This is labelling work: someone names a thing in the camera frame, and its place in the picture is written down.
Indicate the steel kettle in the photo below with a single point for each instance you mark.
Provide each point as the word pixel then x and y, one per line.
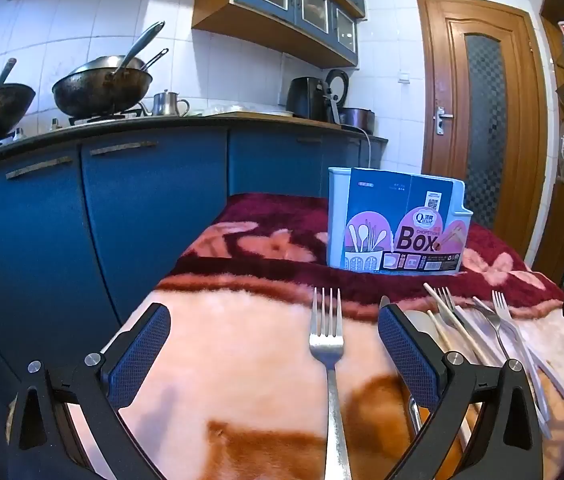
pixel 166 104

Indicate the gas stove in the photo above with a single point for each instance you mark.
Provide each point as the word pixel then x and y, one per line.
pixel 106 119

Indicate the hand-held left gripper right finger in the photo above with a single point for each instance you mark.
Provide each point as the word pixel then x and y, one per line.
pixel 409 360

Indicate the white plastic knife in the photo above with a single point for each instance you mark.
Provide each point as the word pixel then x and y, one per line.
pixel 542 370

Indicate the red pink floral blanket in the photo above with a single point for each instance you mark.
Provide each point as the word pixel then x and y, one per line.
pixel 242 360

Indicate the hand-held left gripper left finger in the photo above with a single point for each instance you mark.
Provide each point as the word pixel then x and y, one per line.
pixel 139 355

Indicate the white tray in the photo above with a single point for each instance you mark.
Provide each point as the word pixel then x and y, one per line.
pixel 242 110

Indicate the steel frying pan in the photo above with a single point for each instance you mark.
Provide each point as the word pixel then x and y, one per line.
pixel 111 62

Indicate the wooden chopstick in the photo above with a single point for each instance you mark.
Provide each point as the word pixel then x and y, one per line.
pixel 437 301
pixel 439 332

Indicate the light blue utensil holder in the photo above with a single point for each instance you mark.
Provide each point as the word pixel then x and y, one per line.
pixel 387 200

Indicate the dark cooking pot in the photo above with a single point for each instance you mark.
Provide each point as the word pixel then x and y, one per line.
pixel 357 119

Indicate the black air fryer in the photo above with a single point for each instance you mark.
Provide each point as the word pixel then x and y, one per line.
pixel 304 97

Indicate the wooden door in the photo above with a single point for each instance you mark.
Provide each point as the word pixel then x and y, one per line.
pixel 442 60

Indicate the black pot lid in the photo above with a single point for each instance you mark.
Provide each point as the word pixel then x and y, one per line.
pixel 338 85

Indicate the white light switch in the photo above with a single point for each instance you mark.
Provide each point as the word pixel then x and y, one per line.
pixel 403 77

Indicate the blue kitchen base cabinet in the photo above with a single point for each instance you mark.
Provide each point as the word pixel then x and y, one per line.
pixel 136 200

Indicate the metal fork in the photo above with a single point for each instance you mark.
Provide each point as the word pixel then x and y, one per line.
pixel 484 310
pixel 329 350
pixel 448 302
pixel 502 310

